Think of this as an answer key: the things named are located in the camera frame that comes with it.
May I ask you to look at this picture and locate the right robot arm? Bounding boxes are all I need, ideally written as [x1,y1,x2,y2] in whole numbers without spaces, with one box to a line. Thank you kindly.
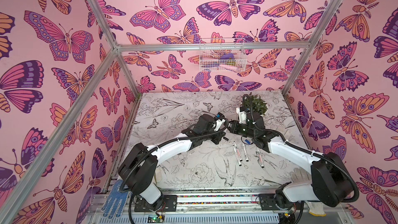
[228,94,360,207]

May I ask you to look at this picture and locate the white work glove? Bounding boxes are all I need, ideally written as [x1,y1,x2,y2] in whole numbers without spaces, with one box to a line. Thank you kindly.
[287,168,326,217]

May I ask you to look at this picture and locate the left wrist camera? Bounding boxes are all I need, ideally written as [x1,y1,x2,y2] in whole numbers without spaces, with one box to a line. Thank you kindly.
[214,118,226,131]

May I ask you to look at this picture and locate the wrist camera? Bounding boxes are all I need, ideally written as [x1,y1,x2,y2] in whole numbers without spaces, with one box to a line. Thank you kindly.
[236,106,247,124]
[214,118,226,131]

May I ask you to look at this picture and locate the potted green plant white pot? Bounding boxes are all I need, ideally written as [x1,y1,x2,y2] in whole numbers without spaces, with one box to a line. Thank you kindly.
[243,93,268,115]

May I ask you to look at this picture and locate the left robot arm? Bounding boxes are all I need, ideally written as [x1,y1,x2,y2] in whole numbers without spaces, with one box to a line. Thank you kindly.
[118,113,229,205]

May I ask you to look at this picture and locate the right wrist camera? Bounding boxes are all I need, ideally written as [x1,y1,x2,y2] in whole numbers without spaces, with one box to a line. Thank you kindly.
[236,106,247,124]

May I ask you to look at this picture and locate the green circuit board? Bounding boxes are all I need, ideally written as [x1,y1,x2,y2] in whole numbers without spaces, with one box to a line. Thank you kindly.
[147,215,164,224]

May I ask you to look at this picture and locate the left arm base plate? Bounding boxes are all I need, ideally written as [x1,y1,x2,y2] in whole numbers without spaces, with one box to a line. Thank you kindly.
[134,195,178,213]

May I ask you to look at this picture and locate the blue knit glove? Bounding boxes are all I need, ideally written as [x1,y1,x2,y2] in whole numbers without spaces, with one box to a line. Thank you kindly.
[102,179,130,219]

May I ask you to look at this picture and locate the white marker pen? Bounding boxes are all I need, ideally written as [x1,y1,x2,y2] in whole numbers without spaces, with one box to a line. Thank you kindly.
[256,149,265,168]
[243,144,249,162]
[233,142,242,167]

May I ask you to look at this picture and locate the white wire basket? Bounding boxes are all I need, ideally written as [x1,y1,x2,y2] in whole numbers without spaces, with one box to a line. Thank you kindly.
[198,38,247,73]

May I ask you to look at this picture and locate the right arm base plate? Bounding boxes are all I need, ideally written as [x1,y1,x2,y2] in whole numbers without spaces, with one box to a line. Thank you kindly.
[258,194,280,211]

